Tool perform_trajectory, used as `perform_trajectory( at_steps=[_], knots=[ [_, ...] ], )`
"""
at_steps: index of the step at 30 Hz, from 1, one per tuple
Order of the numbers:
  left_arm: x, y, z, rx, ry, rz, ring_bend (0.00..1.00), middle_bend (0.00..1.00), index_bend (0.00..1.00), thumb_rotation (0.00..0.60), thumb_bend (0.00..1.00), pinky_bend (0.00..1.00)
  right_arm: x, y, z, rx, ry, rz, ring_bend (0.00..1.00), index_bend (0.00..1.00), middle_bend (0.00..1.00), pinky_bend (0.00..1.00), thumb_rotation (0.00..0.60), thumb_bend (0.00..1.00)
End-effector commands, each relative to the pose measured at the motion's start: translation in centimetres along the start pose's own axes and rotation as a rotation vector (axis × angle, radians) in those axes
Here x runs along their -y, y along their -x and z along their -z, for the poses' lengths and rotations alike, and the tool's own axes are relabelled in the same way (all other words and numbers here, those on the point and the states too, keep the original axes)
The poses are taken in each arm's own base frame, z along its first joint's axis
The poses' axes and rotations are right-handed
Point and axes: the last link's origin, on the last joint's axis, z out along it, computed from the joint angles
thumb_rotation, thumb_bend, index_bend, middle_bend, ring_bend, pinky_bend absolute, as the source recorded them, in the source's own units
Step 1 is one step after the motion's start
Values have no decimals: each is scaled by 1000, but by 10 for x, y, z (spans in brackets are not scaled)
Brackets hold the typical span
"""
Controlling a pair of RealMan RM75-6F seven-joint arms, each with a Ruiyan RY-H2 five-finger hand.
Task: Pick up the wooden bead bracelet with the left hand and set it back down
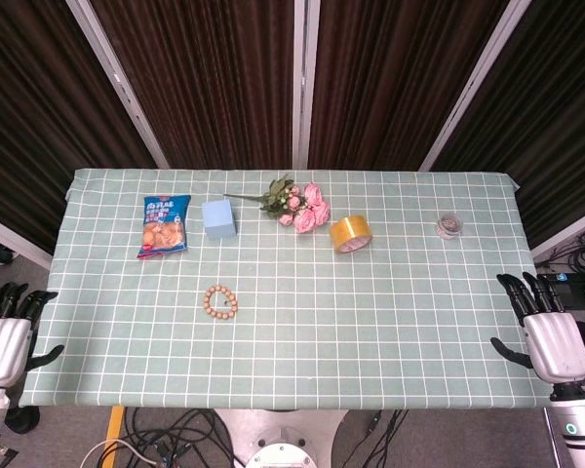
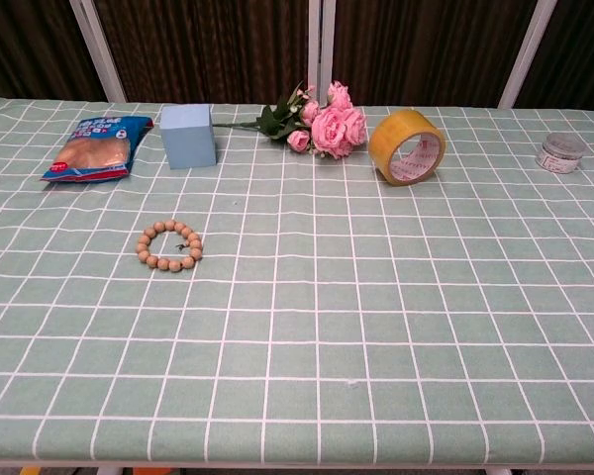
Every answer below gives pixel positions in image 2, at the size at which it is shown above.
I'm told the wooden bead bracelet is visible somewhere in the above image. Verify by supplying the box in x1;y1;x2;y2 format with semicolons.
136;219;204;274

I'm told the yellow packing tape roll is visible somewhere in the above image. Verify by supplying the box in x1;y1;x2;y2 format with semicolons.
367;108;447;188

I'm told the green checked tablecloth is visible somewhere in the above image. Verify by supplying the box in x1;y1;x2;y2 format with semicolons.
0;94;594;467

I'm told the white metal frame post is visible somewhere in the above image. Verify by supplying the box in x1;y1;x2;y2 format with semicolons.
307;0;337;106
68;0;128;104
497;0;559;110

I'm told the light blue cube block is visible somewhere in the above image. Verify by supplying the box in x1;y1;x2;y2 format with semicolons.
158;103;219;170

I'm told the small clear lidded jar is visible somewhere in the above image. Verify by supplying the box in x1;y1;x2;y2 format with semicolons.
535;132;588;175

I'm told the pink artificial flower bouquet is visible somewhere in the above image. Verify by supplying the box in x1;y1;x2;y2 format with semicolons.
212;80;368;160

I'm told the blue snack bag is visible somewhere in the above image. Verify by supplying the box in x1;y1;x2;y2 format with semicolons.
40;115;155;184

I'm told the dark brown curtain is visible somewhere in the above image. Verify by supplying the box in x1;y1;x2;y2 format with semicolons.
0;0;594;111

